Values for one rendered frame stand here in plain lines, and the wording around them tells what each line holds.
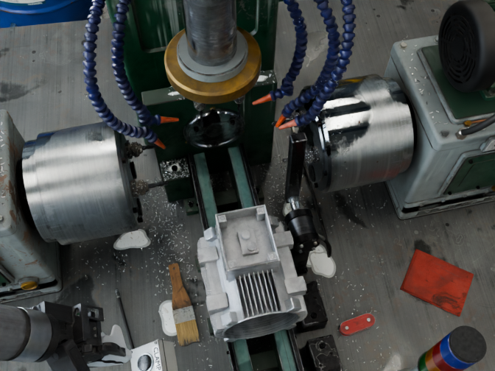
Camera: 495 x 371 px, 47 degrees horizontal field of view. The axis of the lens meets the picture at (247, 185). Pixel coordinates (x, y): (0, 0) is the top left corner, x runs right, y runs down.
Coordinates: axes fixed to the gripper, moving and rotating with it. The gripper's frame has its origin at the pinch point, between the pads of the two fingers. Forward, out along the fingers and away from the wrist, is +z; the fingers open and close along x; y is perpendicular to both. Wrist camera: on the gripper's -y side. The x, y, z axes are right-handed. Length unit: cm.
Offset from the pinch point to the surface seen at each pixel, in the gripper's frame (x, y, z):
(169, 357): -3.5, 0.2, 8.2
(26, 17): 75, 179, 55
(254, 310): -20.0, 4.4, 14.0
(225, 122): -21, 51, 21
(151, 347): -1.7, 2.4, 5.7
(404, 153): -54, 32, 35
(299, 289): -27.4, 7.0, 20.4
